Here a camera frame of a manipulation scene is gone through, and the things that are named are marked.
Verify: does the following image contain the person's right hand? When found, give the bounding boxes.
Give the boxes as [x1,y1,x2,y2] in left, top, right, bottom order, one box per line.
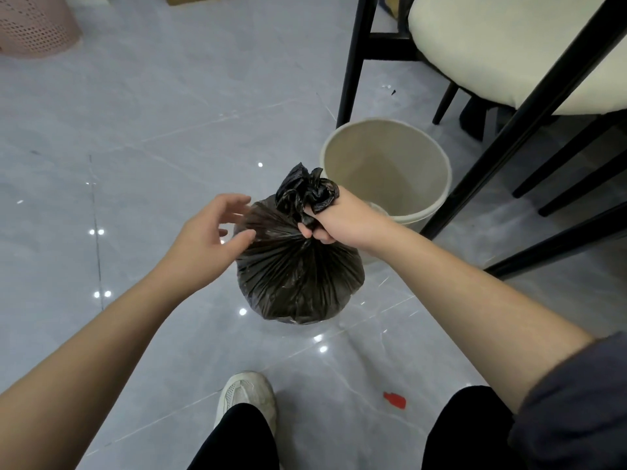
[297,187,393,251]

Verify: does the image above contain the person's left hand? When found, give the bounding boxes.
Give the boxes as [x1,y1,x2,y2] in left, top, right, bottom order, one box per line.
[164,193,257,292]

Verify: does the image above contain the black garbage bag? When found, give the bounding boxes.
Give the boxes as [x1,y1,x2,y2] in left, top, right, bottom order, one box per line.
[234,163,366,325]

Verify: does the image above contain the person's left forearm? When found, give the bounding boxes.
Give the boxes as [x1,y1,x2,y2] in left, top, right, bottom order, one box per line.
[0,261,189,470]

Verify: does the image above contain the person's right forearm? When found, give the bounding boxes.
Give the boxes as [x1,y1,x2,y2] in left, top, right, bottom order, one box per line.
[375,222,596,414]

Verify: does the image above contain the beige plastic waste bin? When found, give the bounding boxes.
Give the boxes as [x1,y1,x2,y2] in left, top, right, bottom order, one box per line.
[320,117,453,265]

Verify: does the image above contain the white sneaker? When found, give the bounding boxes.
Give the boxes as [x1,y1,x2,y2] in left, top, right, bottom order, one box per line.
[214,371,278,436]

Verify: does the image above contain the person's black trouser legs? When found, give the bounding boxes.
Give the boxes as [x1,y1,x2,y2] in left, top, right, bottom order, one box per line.
[187,385,527,470]

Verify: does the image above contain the black chair with cream cushion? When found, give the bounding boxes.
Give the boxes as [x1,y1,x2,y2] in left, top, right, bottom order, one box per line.
[336,0,627,281]

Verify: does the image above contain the pink perforated laundry basket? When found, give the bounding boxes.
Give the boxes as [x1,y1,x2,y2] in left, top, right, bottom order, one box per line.
[0,0,83,59]

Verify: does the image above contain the dark grey rolled sleeve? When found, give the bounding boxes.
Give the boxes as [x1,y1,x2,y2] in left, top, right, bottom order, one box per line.
[508,332,627,470]

